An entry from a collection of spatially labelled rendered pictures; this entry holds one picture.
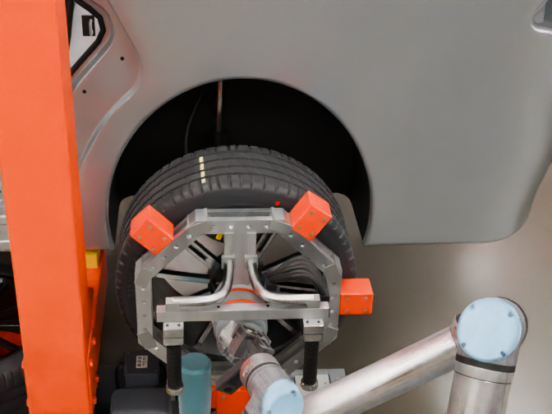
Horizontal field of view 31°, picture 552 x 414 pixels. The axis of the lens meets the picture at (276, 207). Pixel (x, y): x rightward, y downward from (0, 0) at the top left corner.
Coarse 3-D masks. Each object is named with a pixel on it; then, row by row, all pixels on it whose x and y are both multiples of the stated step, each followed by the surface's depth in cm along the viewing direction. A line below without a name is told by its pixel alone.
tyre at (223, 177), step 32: (192, 160) 266; (224, 160) 263; (256, 160) 264; (288, 160) 272; (160, 192) 261; (192, 192) 253; (224, 192) 253; (256, 192) 254; (288, 192) 256; (320, 192) 268; (128, 224) 267; (128, 256) 260; (352, 256) 268; (128, 288) 265; (128, 320) 271
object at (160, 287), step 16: (240, 208) 256; (256, 240) 265; (208, 256) 265; (288, 256) 269; (160, 272) 267; (176, 272) 268; (208, 272) 272; (320, 272) 275; (160, 288) 285; (208, 288) 272; (288, 288) 273; (304, 288) 273; (160, 304) 279; (272, 320) 291; (288, 320) 280; (192, 336) 282; (208, 336) 286; (272, 336) 285; (288, 336) 281; (208, 352) 279
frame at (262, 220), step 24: (192, 216) 250; (216, 216) 251; (240, 216) 252; (264, 216) 250; (288, 216) 253; (192, 240) 250; (288, 240) 252; (312, 240) 258; (144, 264) 253; (336, 264) 257; (144, 288) 257; (336, 288) 261; (144, 312) 260; (336, 312) 265; (144, 336) 263; (336, 336) 269; (288, 360) 272
